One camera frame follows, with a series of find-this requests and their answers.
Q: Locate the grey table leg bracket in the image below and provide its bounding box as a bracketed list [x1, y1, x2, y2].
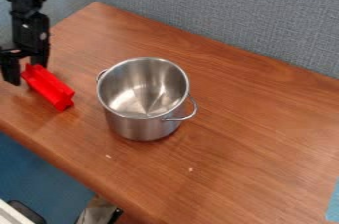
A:
[75, 195, 123, 224]

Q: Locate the red rectangular block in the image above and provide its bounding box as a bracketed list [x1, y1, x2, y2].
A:
[21, 64, 76, 111]

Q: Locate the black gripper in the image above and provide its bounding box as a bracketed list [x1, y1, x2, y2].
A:
[0, 12, 49, 86]

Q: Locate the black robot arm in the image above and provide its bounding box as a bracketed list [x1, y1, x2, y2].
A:
[0, 0, 51, 86]

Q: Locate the white object bottom left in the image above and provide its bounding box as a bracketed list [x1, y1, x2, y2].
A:
[0, 199, 35, 224]

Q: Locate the stainless steel pot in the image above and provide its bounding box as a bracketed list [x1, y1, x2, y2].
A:
[96, 57, 199, 141]

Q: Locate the black object bottom left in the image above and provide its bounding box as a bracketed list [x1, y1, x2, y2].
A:
[8, 200, 47, 224]

